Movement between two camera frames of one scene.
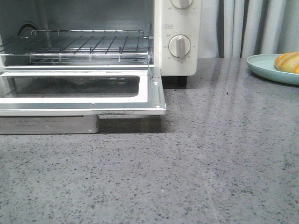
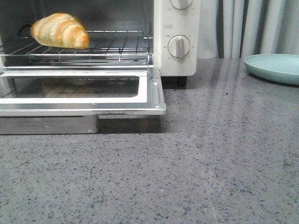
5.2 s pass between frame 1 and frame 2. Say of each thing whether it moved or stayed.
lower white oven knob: stayed
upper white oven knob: stayed
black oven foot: stayed
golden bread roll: moved
